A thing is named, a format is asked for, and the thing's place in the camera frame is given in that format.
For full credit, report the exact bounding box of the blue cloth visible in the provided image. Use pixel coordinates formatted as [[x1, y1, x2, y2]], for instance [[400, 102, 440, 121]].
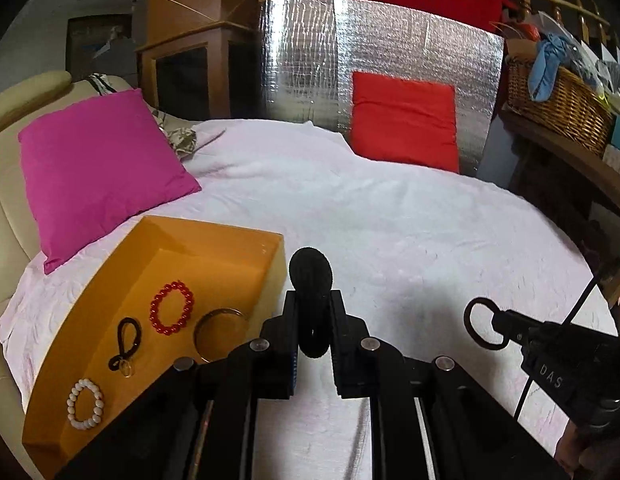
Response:
[[528, 34, 580, 102]]

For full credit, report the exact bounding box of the dark thin ring hair tie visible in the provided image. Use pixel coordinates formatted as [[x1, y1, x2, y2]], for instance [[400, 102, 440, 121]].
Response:
[[464, 297, 510, 351]]

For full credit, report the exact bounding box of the gold bangle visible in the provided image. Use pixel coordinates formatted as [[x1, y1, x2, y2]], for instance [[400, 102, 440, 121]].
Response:
[[193, 308, 248, 363]]

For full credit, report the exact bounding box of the patterned cloth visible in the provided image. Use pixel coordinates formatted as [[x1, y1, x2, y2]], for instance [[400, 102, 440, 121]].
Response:
[[87, 74, 198, 161]]

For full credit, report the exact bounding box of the cream sofa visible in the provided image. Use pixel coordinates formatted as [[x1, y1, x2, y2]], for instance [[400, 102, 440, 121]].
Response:
[[0, 71, 165, 411]]

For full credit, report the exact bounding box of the red bead bracelet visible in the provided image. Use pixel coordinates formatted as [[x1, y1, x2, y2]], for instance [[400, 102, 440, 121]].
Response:
[[150, 281, 195, 336]]

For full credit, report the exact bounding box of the mixed clutter pile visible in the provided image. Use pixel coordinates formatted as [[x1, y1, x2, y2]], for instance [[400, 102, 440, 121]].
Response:
[[504, 10, 620, 111]]

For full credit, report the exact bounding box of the white bead bracelet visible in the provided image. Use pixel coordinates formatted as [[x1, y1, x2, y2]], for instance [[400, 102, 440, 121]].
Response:
[[66, 379, 105, 431]]

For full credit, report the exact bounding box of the silver foil panel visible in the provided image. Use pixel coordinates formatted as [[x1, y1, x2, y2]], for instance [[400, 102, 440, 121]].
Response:
[[258, 0, 505, 177]]

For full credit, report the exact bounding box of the black bow hair tie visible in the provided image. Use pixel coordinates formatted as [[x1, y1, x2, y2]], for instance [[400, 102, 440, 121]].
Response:
[[108, 316, 142, 378]]

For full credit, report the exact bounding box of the red pillow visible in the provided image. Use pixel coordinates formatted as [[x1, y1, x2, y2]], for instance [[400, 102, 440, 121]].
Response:
[[349, 71, 461, 173]]

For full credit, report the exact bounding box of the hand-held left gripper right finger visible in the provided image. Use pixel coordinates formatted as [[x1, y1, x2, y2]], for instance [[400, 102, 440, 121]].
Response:
[[330, 290, 570, 480]]

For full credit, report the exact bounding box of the white blanket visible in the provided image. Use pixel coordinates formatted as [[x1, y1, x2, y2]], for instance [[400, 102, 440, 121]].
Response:
[[0, 119, 618, 480]]

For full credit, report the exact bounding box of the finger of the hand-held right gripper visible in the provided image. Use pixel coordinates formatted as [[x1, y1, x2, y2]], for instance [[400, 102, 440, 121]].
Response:
[[497, 310, 528, 346]]

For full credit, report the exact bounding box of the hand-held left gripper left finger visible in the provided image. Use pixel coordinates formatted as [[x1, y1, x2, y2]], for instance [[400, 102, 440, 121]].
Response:
[[55, 290, 301, 480]]

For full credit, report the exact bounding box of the black cable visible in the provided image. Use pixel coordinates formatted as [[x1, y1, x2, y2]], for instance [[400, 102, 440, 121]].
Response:
[[514, 265, 605, 418]]

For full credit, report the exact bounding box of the orange box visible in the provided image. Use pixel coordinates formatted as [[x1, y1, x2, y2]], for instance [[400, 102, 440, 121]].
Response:
[[22, 215, 287, 480]]

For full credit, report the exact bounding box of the wooden cabinet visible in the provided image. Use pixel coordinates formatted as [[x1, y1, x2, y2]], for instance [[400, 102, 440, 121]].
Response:
[[135, 0, 311, 121]]

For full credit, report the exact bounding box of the curved wooden shelf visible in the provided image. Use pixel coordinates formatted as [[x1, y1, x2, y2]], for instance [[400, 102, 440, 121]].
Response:
[[500, 105, 620, 221]]

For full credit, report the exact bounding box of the wicker basket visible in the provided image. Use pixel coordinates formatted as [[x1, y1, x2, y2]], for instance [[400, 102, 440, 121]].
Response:
[[506, 55, 615, 158]]

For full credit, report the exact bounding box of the black fuzzy scrunchie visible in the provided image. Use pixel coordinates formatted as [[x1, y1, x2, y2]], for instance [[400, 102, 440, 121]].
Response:
[[288, 247, 334, 359]]

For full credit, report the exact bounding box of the pink pillow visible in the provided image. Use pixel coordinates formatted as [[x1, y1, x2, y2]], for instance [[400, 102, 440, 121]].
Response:
[[17, 88, 202, 275]]

